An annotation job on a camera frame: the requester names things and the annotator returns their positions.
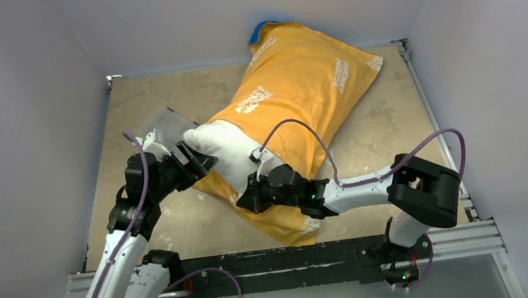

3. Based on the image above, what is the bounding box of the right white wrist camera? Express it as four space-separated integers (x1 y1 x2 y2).
249 148 284 181

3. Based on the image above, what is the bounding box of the clear plastic organizer box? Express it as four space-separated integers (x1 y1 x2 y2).
135 107 199 148

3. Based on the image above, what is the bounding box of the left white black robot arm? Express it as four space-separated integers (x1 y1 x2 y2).
84 141 219 298

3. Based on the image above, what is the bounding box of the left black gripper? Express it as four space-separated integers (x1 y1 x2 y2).
144 137 222 203

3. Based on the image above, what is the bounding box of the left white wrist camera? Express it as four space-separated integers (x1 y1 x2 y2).
135 128 174 161

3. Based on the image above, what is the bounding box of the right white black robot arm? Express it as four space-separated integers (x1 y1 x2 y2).
237 154 461 261

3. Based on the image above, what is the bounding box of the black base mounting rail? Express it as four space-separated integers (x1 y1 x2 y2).
171 235 432 298

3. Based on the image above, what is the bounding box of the white pillow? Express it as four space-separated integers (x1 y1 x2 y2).
183 119 261 196

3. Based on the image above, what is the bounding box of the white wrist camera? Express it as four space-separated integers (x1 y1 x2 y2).
249 148 284 181
135 128 174 161

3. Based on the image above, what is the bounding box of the yellow printed pillowcase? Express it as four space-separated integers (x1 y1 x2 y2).
172 8 407 261

